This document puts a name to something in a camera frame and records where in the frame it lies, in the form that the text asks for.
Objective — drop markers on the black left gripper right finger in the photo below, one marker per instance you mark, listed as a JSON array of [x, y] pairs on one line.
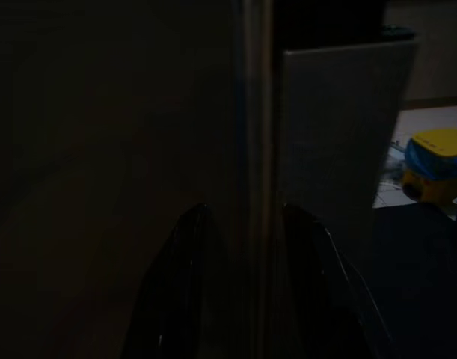
[[318, 299]]

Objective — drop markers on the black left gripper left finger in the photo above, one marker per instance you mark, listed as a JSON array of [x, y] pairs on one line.
[[175, 291]]

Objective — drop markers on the black floor mat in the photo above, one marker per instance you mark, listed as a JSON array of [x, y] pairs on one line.
[[422, 269]]

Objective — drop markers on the grey kitchen cabinet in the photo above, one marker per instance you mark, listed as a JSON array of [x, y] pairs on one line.
[[336, 123]]

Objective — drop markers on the yellow machine with blue bag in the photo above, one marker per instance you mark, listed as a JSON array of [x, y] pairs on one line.
[[437, 157]]

